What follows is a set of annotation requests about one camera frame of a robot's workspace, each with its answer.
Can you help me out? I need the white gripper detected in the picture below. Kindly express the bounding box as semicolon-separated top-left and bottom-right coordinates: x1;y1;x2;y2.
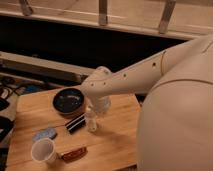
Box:
90;96;111;115

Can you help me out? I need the small clear plastic bottle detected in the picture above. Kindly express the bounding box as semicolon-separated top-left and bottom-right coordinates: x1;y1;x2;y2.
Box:
84;107;97;132

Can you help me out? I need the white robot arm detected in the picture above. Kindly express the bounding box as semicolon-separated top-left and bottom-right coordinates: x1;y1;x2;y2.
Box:
81;34;213;171

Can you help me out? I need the black striped box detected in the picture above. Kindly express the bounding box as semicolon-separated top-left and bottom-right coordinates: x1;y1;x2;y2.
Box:
65;114;86;134

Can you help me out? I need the black bowl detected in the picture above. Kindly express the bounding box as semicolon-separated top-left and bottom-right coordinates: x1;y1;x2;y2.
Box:
52;88;85;115

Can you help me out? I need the brown snack bar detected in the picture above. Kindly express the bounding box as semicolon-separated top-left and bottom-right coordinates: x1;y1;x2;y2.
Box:
61;147;87;162

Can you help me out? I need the wooden table board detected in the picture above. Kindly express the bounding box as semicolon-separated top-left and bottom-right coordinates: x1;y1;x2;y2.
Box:
6;90;140;171

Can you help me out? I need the metal railing frame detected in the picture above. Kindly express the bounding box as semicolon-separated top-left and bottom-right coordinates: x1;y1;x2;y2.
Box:
0;0;213;37

